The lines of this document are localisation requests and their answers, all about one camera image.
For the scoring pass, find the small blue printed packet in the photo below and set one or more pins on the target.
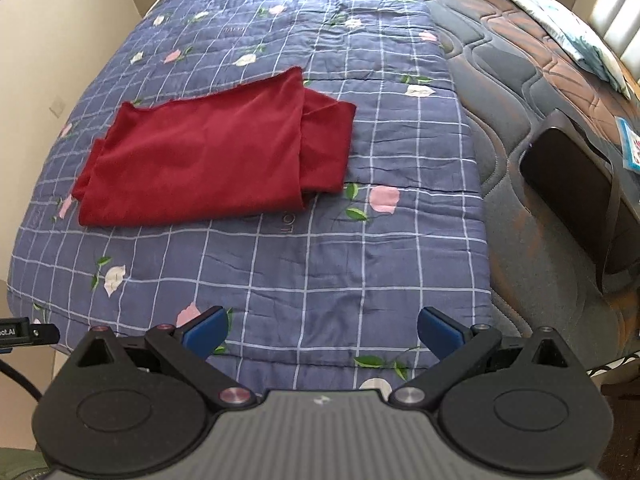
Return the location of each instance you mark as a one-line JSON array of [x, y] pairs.
[[631, 145]]

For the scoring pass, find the white blue printed pillow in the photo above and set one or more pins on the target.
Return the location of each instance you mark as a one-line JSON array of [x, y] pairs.
[[575, 35]]

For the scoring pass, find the person's green clothing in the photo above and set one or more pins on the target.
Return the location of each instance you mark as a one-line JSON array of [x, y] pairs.
[[17, 465]]

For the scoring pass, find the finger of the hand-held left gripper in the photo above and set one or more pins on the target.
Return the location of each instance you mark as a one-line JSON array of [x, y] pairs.
[[46, 335]]

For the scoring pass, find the red long-sleeve shirt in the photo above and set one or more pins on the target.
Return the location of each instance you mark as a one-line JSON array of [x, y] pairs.
[[200, 160]]

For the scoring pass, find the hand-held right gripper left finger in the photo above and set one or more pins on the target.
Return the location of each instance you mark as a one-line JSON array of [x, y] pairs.
[[205, 332]]

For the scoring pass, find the blue checked floral quilt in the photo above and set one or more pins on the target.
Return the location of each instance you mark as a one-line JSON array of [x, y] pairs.
[[325, 260]]

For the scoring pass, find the grey brown quilted mattress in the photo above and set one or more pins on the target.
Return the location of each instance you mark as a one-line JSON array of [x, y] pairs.
[[530, 110]]

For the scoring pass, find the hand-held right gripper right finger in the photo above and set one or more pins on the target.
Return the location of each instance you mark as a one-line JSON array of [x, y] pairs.
[[439, 332]]

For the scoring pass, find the white wall socket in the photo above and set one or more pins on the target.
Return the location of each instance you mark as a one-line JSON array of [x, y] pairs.
[[57, 106]]

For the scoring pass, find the grey padded wooden headboard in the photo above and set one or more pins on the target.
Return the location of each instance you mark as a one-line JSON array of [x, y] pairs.
[[617, 15]]

